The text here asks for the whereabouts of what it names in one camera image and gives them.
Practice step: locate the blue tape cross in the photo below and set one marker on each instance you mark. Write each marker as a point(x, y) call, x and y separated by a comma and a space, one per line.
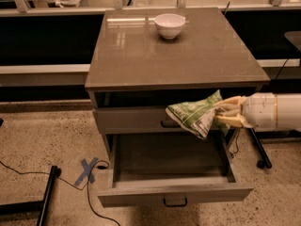
point(87, 167)

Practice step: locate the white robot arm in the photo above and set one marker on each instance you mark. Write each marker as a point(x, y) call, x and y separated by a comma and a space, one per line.
point(288, 112)

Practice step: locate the closed grey top drawer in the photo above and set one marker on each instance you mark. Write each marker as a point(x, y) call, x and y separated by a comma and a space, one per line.
point(130, 120)

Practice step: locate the white ceramic bowl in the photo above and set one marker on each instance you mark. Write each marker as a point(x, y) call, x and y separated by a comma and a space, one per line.
point(169, 25)

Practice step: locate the green jalapeno chip bag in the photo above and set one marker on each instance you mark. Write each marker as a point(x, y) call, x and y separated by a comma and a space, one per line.
point(199, 116)

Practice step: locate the black stand leg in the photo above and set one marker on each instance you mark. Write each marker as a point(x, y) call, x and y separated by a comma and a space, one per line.
point(41, 206)
point(264, 161)

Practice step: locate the black stand leg right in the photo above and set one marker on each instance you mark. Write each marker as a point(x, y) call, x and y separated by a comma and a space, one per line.
point(264, 161)

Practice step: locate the open grey middle drawer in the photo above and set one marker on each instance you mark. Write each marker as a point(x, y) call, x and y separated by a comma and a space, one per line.
point(171, 169)

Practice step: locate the grey drawer cabinet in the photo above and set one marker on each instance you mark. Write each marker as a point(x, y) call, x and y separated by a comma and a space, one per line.
point(133, 65)

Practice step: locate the black stand leg left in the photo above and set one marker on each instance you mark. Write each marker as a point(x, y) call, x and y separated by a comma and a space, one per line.
point(41, 206)

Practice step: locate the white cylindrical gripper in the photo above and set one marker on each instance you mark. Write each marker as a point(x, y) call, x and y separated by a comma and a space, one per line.
point(260, 111)

